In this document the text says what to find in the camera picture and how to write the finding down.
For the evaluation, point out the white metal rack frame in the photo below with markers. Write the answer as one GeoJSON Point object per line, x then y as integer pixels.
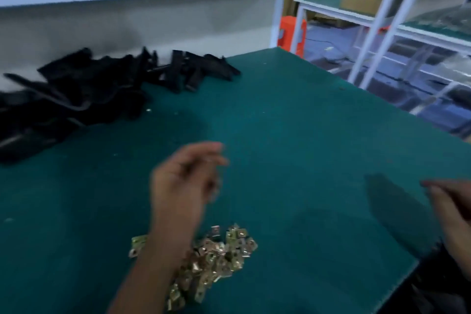
{"type": "Point", "coordinates": [383, 23]}

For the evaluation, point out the person's left hand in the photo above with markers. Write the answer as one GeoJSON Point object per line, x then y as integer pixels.
{"type": "Point", "coordinates": [180, 196]}

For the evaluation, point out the green table cloth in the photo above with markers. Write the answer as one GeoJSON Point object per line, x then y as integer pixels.
{"type": "Point", "coordinates": [309, 163]}

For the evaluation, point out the brown cardboard box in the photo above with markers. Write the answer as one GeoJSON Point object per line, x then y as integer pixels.
{"type": "Point", "coordinates": [360, 2]}

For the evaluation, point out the person's right hand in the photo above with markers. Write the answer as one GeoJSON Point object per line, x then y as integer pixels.
{"type": "Point", "coordinates": [452, 218]}

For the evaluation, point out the pile of brass clip nuts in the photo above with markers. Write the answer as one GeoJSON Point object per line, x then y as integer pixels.
{"type": "Point", "coordinates": [202, 262]}

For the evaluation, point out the pile of black plastic brackets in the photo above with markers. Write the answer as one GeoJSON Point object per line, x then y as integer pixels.
{"type": "Point", "coordinates": [96, 93]}

